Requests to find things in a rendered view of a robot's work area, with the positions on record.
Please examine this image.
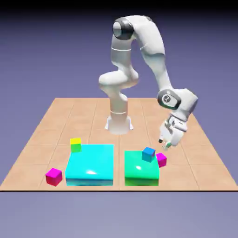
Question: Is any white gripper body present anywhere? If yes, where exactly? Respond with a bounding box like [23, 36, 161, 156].
[159, 121, 187, 147]

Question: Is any small magenta cube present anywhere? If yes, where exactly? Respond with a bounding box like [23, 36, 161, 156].
[45, 168, 63, 187]
[155, 152, 167, 168]

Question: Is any small blue cube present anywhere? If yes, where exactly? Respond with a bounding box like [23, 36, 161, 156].
[141, 146, 156, 163]

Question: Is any small yellow cube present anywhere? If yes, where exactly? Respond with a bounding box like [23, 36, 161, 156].
[69, 137, 82, 153]

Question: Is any large green box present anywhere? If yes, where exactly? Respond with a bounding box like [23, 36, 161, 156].
[124, 150, 160, 187]

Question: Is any large cyan box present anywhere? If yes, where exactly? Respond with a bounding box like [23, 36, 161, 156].
[65, 144, 114, 186]

